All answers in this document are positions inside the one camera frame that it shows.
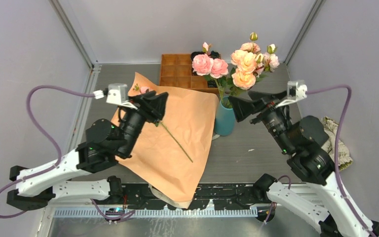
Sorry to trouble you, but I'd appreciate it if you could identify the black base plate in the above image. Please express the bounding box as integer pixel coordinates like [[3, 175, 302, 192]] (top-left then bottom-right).
[[93, 182, 287, 212]]

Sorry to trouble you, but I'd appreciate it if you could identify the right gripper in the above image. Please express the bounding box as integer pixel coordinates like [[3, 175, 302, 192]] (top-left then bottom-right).
[[226, 88, 294, 152]]

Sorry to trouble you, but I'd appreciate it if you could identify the orange peach flower stem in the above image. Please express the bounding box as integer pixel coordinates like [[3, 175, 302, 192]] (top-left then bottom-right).
[[228, 32, 265, 96]]

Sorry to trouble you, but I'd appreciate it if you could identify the teal rolled sock back-right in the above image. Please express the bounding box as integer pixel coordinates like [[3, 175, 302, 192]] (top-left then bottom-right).
[[208, 51, 221, 59]]

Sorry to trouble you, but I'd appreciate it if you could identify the orange wooden divider tray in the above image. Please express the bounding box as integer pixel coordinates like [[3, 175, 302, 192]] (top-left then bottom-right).
[[159, 53, 218, 94]]

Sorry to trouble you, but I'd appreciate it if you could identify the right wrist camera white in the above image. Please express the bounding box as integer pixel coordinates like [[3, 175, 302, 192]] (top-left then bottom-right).
[[276, 80, 308, 108]]

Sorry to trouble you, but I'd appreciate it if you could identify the white pink flower stem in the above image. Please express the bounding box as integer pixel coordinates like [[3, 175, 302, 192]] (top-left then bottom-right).
[[254, 44, 280, 79]]

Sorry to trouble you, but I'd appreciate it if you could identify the green rolled sock front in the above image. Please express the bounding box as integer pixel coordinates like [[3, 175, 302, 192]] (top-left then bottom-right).
[[207, 79, 217, 88]]

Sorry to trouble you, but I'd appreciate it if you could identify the deep pink flower stem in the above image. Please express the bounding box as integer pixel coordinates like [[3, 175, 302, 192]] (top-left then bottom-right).
[[191, 42, 229, 101]]

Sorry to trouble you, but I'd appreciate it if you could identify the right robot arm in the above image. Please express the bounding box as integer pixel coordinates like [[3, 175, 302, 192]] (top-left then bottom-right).
[[228, 91, 379, 237]]

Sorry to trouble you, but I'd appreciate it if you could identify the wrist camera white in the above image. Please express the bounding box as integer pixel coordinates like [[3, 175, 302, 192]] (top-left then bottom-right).
[[92, 83, 137, 110], [276, 80, 308, 108]]

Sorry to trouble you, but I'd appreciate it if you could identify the dark rolled sock back-left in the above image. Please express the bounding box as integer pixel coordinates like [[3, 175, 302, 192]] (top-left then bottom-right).
[[190, 51, 208, 61]]

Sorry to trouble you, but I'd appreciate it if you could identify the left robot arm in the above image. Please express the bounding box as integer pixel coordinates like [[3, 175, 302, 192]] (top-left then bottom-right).
[[6, 91, 169, 211]]

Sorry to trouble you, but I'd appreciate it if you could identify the cream ribbon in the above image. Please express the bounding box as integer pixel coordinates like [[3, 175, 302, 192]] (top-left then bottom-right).
[[150, 155, 208, 209]]

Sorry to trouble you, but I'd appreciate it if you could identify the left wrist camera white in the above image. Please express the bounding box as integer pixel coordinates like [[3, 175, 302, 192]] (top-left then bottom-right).
[[92, 83, 137, 110]]

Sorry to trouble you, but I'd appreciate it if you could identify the patterned cream cloth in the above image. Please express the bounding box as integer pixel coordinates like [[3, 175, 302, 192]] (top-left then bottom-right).
[[321, 117, 353, 171]]

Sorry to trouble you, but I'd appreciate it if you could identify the teal vase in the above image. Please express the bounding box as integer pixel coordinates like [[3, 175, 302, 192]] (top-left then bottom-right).
[[214, 96, 235, 136]]

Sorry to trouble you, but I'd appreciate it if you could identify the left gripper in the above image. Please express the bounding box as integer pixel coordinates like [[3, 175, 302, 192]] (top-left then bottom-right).
[[117, 90, 168, 158]]

